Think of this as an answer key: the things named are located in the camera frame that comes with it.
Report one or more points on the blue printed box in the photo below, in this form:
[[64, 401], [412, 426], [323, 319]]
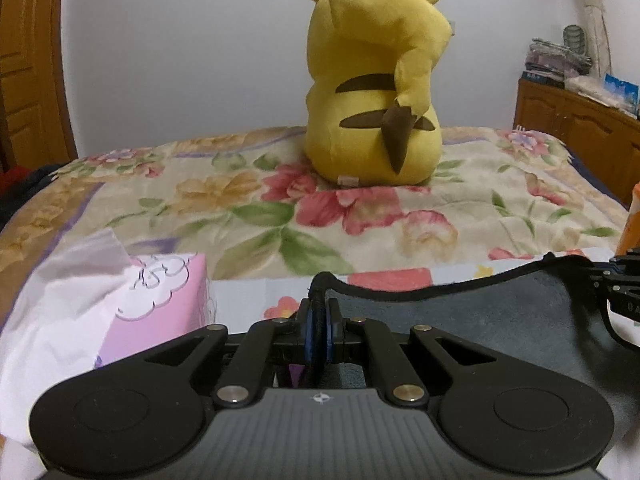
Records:
[[622, 92]]

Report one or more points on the orange object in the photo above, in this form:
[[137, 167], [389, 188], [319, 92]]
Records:
[[631, 220]]

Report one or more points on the dark cloth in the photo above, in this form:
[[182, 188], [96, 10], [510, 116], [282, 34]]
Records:
[[20, 185]]

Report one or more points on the yellow plush toy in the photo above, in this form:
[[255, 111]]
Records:
[[372, 75]]

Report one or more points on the pink tissue box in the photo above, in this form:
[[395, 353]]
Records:
[[160, 300]]

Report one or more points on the floral blanket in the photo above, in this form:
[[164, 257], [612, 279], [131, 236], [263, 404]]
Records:
[[240, 200]]

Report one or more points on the clear plastic bag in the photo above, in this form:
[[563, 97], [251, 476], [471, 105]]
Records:
[[585, 85]]

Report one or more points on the wooden cabinet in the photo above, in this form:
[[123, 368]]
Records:
[[575, 120]]

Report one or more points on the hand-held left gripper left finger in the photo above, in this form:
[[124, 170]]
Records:
[[306, 332]]

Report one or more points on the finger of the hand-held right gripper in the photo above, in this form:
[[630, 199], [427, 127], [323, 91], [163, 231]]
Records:
[[614, 272]]

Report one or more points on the white wrapped pipe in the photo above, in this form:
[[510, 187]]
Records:
[[595, 10]]

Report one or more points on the dark blue mattress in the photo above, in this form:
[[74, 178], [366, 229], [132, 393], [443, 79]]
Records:
[[600, 180]]

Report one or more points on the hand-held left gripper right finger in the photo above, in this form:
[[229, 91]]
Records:
[[332, 332]]

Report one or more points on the dark grey towel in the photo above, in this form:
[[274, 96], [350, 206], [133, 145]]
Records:
[[500, 310]]

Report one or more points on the wooden door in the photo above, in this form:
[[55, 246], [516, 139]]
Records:
[[27, 60]]

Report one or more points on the stack of folded clothes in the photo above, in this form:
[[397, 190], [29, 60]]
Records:
[[552, 60]]

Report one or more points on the grey striped object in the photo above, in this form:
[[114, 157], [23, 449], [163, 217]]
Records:
[[575, 39]]

